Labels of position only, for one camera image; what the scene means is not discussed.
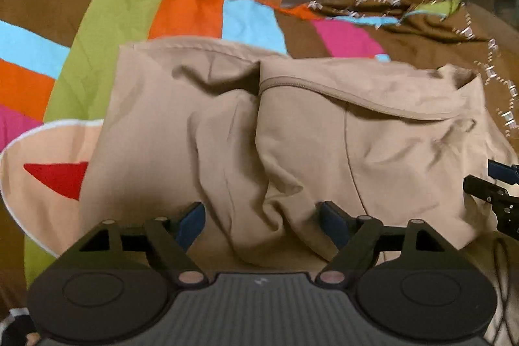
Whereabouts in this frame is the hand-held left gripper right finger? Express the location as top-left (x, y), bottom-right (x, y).
top-left (316, 201), bottom-right (447, 287)

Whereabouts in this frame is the beige hooded zip jacket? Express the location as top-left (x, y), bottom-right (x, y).
top-left (79, 36), bottom-right (498, 264)

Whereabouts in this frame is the colourful striped blanket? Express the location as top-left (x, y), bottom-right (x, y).
top-left (0, 0), bottom-right (391, 290)

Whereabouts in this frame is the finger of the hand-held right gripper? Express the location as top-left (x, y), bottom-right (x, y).
top-left (464, 174), bottom-right (519, 240)
top-left (488, 160), bottom-right (519, 185)

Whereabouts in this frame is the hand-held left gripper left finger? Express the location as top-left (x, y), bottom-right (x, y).
top-left (79, 202), bottom-right (208, 287)

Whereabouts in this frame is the brown dotted print blanket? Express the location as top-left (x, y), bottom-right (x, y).
top-left (308, 0), bottom-right (519, 346)

